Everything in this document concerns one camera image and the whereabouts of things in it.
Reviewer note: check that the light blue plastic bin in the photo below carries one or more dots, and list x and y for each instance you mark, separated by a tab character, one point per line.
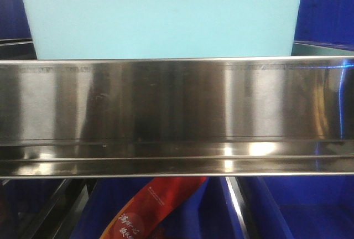
144	29

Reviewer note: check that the dark blue bin lower middle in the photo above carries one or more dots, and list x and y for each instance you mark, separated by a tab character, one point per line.
209	213

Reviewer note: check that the dark blue bin lower right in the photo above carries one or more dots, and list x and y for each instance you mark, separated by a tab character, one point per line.
300	206

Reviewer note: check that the dark blue bin upper left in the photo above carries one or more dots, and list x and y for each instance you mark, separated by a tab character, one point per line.
14	23

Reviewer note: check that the dark blue bin upper right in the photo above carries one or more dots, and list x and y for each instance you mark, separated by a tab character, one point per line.
325	21

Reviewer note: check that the steel shelf divider bar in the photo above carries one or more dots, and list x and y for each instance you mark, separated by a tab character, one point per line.
238	204

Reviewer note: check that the red printed snack bag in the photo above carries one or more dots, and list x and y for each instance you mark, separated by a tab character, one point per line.
151	205

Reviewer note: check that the stainless steel shelf rail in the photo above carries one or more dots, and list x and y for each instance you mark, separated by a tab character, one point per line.
289	115

